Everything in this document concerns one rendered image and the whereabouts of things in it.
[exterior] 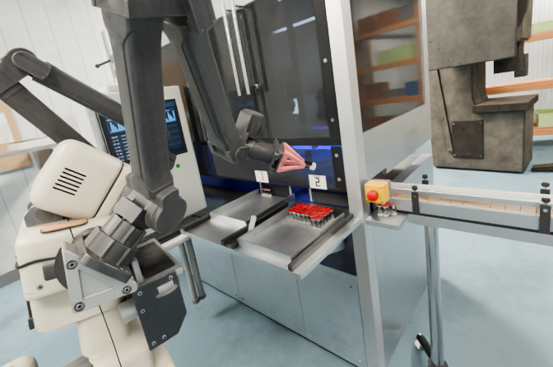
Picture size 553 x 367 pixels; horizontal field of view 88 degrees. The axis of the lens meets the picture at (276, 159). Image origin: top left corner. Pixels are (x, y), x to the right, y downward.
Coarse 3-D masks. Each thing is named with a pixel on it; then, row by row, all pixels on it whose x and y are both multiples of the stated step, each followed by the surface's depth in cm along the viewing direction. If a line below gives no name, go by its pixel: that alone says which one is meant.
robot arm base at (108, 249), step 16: (112, 224) 51; (128, 224) 51; (80, 240) 52; (96, 240) 49; (112, 240) 49; (128, 240) 51; (80, 256) 46; (96, 256) 47; (112, 256) 49; (128, 256) 51; (112, 272) 47; (128, 272) 50
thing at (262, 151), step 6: (276, 138) 82; (258, 144) 77; (264, 144) 78; (270, 144) 79; (276, 144) 79; (258, 150) 77; (264, 150) 77; (270, 150) 78; (276, 150) 76; (252, 156) 78; (258, 156) 78; (264, 156) 78; (270, 156) 78; (276, 156) 75; (264, 162) 79; (270, 162) 78; (270, 168) 77
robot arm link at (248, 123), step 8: (240, 112) 74; (248, 112) 74; (256, 112) 78; (240, 120) 74; (248, 120) 73; (256, 120) 75; (240, 128) 74; (248, 128) 74; (256, 128) 76; (248, 136) 74; (240, 152) 71; (248, 152) 74
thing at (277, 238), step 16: (288, 208) 128; (272, 224) 121; (288, 224) 119; (304, 224) 117; (240, 240) 106; (256, 240) 110; (272, 240) 108; (288, 240) 106; (304, 240) 104; (272, 256) 96; (288, 256) 90
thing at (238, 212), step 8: (256, 192) 161; (240, 200) 152; (248, 200) 155; (256, 200) 153; (264, 200) 151; (272, 200) 149; (280, 200) 147; (288, 200) 142; (224, 208) 144; (232, 208) 147; (240, 208) 145; (248, 208) 144; (256, 208) 142; (264, 208) 140; (272, 208) 133; (216, 216) 135; (224, 216) 131; (232, 216) 137; (240, 216) 135; (248, 216) 134; (232, 224) 128; (240, 224) 124
